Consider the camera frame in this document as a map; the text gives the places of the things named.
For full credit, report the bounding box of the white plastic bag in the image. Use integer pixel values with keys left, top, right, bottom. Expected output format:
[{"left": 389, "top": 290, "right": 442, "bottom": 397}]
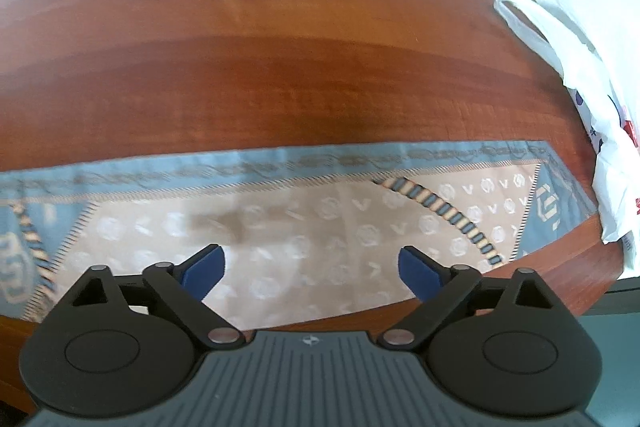
[{"left": 494, "top": 0, "right": 640, "bottom": 270}]

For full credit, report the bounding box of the patterned tan and blue scarf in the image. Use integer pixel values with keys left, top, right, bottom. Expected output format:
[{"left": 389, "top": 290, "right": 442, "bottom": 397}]
[{"left": 0, "top": 141, "right": 598, "bottom": 328}]

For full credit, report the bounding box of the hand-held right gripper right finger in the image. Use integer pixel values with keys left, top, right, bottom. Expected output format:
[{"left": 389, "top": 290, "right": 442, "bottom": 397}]
[{"left": 377, "top": 245, "right": 571, "bottom": 350}]

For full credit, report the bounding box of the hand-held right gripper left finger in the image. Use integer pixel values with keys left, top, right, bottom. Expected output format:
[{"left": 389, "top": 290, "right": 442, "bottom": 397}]
[{"left": 50, "top": 244, "right": 244, "bottom": 349}]

